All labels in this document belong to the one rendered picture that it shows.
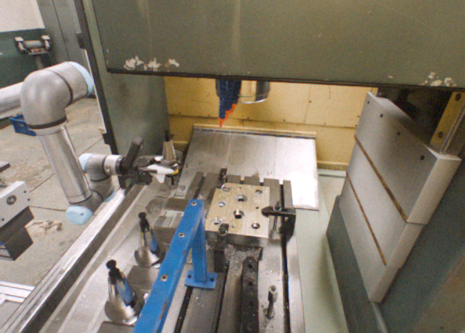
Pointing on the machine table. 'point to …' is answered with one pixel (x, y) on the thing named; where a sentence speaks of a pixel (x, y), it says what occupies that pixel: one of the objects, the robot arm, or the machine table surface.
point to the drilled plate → (242, 232)
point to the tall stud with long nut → (271, 300)
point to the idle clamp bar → (250, 296)
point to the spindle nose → (250, 91)
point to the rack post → (200, 261)
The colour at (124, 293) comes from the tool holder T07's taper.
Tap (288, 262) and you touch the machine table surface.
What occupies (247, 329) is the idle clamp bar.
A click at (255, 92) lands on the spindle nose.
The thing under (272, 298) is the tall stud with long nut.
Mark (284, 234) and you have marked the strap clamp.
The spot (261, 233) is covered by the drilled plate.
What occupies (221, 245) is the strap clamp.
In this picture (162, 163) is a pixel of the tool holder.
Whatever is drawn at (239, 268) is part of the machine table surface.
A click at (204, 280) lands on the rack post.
